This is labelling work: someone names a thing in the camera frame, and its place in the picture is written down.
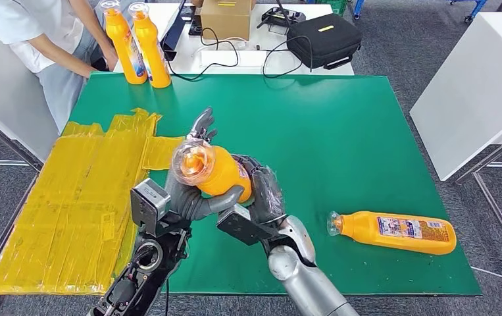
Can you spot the green plastic crate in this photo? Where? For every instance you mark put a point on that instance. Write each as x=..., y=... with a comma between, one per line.
x=340, y=5

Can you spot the green table mat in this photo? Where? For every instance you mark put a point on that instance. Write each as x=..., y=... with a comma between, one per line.
x=320, y=131

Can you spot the black smartphone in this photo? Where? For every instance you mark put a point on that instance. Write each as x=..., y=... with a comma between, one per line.
x=196, y=26
x=189, y=13

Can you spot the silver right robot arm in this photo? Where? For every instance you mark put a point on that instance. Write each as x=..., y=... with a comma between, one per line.
x=307, y=283

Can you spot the brown cardboard box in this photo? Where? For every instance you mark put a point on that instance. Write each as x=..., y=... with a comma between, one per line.
x=227, y=22

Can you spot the white table with metal legs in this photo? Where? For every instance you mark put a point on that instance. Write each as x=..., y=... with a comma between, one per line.
x=473, y=87
x=6, y=113

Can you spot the white desk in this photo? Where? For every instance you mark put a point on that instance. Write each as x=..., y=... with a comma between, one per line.
x=272, y=61

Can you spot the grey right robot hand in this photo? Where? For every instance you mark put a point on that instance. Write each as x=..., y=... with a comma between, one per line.
x=268, y=196

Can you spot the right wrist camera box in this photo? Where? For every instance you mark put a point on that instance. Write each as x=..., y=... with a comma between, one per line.
x=242, y=226

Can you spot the black remote controller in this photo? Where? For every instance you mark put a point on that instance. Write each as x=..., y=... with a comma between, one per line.
x=283, y=17

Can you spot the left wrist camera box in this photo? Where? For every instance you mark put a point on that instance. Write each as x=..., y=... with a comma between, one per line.
x=148, y=205

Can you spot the orange plastic bottle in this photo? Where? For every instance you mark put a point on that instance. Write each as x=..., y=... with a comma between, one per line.
x=155, y=56
x=122, y=48
x=364, y=229
x=224, y=174

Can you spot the blue metal shelf rack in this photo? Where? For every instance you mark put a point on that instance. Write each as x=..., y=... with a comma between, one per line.
x=473, y=8

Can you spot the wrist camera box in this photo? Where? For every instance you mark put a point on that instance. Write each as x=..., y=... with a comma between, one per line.
x=148, y=205
x=242, y=226

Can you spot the dark blue laptop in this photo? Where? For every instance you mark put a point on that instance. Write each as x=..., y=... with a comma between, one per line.
x=176, y=32

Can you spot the black carrying case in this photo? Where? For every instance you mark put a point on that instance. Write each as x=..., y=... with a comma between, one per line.
x=325, y=41

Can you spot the person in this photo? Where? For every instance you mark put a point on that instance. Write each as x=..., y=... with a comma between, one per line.
x=28, y=39

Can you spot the yellow plastic sheet stack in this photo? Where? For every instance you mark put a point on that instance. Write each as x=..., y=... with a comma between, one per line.
x=59, y=213

